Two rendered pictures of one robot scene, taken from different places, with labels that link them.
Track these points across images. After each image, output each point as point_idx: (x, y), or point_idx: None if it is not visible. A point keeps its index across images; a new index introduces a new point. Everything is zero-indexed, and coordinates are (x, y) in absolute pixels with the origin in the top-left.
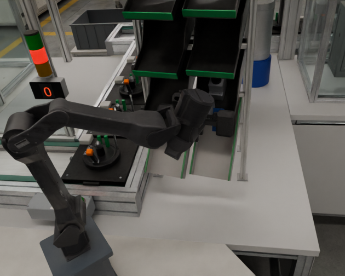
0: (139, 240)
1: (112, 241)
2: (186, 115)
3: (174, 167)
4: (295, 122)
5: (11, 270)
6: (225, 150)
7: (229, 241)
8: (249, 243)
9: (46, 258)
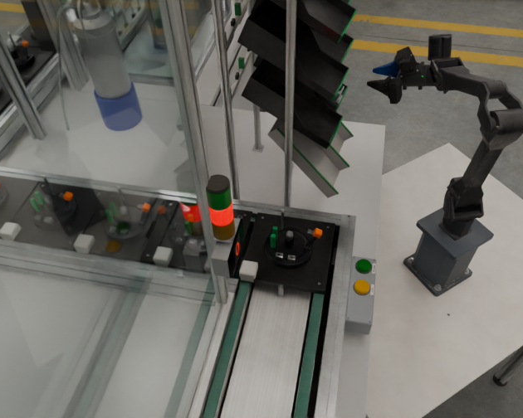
0: (381, 235)
1: (384, 257)
2: (450, 51)
3: (330, 172)
4: None
5: (429, 352)
6: None
7: (378, 172)
8: (380, 160)
9: (471, 247)
